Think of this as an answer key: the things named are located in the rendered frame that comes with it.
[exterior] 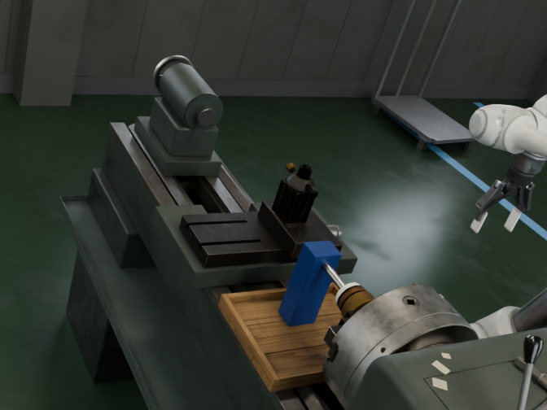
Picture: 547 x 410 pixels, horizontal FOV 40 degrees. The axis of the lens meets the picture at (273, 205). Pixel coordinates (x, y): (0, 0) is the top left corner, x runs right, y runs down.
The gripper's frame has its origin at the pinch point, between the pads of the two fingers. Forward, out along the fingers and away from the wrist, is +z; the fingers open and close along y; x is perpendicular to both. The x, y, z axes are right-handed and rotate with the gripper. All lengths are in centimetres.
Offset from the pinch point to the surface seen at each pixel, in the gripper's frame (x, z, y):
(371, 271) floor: 111, 111, 74
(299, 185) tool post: 18, -2, -58
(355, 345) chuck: -42, -3, -76
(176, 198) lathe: 53, 26, -74
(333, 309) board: -5, 23, -50
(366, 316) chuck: -38, -7, -73
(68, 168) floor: 207, 111, -61
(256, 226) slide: 22, 14, -64
